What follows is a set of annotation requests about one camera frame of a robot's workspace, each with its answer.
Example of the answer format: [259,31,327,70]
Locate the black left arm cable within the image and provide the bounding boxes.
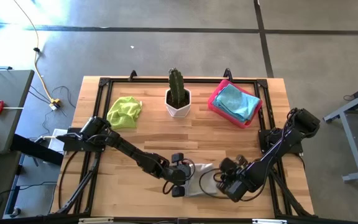
[162,157,197,195]

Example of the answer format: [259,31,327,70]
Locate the thin black floor cables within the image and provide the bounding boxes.
[28,85,76,138]

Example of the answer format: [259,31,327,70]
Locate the yellow extension cable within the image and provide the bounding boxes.
[12,0,57,103]

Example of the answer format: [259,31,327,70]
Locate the pink plastic bin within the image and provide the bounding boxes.
[207,78,264,129]

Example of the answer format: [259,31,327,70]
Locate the dark grey side table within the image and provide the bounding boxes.
[0,70,35,156]

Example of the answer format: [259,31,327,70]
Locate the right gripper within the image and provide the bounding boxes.
[218,157,254,203]

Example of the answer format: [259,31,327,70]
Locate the green cactus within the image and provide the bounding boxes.
[168,67,186,106]

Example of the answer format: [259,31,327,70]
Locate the white faceted plant pot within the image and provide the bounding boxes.
[164,88,193,118]

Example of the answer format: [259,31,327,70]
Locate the lime microfiber towel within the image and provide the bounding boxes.
[105,95,143,130]

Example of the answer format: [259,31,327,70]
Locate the black aluminium table frame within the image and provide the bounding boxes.
[50,68,315,218]

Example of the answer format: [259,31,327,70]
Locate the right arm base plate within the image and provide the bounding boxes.
[257,127,304,155]

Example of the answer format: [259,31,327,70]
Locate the grey microfiber towel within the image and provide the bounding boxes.
[183,162,219,198]

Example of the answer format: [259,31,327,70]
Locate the grey metal trolley frame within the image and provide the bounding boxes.
[323,79,358,183]

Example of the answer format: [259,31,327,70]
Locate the yellow white power plug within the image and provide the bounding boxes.
[48,98,62,111]

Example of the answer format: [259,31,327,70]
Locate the black side table beam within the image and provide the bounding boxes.
[11,133,65,166]

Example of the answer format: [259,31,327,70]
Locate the white power supply box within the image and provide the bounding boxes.
[47,128,70,155]

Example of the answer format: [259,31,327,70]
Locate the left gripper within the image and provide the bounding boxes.
[166,152,194,198]

